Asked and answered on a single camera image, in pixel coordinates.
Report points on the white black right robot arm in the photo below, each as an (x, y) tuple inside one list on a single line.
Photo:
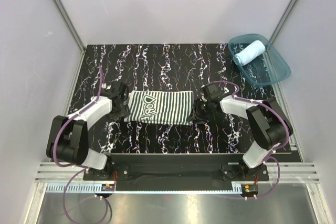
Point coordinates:
[(269, 125)]

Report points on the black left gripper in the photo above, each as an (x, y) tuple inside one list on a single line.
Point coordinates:
[(124, 112)]

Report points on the aluminium front rail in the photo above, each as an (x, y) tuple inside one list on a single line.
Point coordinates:
[(287, 172)]

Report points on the white slotted cable duct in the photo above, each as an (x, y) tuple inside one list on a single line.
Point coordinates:
[(125, 188)]

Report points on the green white striped towel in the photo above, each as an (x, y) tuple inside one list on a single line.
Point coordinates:
[(160, 107)]

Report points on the teal transparent plastic bin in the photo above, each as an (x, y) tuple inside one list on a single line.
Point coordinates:
[(267, 69)]

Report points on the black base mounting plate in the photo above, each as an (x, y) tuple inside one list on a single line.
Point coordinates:
[(177, 158)]

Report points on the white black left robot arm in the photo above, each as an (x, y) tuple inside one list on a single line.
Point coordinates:
[(69, 135)]

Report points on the light blue towel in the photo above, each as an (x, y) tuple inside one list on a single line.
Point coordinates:
[(249, 53)]

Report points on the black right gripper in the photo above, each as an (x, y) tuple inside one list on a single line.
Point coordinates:
[(200, 118)]

